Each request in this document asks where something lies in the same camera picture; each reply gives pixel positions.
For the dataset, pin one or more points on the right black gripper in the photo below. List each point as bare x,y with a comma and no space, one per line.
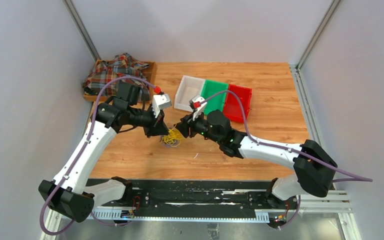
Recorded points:
184,128

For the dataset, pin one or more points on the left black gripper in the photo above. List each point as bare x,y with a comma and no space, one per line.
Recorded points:
157,127

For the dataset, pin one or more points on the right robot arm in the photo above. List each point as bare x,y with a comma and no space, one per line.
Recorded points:
313,167

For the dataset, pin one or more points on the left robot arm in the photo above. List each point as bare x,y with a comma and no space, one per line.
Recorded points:
68,193

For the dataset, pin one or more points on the white plastic bin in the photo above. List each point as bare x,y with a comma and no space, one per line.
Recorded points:
188,88

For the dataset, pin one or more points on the red plastic bin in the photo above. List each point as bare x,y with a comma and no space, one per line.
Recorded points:
232,109

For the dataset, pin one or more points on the wooden tray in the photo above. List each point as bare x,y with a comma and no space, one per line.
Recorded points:
149,73

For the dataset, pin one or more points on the plaid cloth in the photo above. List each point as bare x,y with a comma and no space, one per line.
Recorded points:
105,71

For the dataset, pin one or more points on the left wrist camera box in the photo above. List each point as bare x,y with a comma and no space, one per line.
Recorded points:
159,103

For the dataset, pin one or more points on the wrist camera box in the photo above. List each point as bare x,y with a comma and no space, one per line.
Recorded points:
159,103
198,105

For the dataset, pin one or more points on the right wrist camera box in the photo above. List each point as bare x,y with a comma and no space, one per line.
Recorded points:
198,105

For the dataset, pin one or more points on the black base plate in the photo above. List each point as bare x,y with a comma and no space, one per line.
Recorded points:
201,199

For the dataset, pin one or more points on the aluminium rail frame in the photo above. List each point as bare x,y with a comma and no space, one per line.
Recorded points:
328,218

